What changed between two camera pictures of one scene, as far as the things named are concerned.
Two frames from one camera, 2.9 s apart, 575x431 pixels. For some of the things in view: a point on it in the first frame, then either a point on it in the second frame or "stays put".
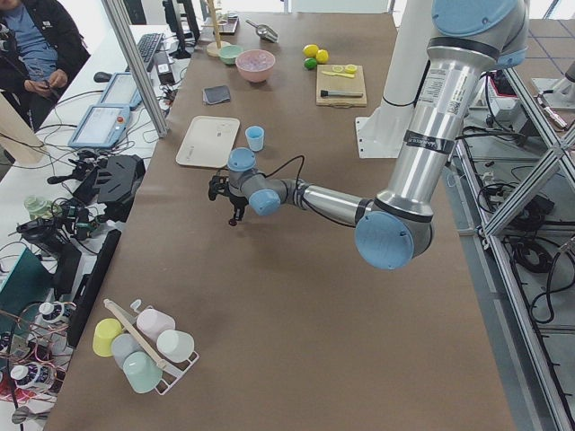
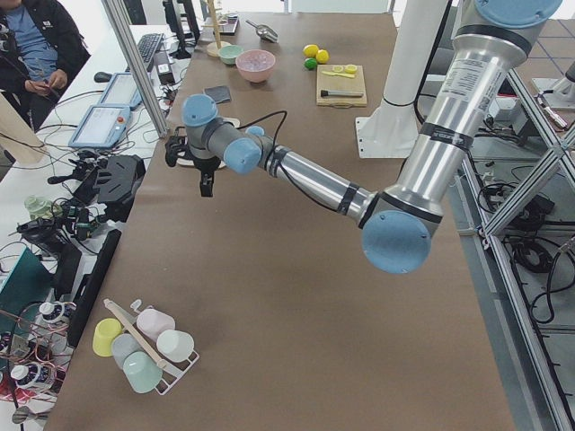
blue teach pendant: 101,127 stays put
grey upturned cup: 122,346 stays put
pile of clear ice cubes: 255,60 stays put
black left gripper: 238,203 to 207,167
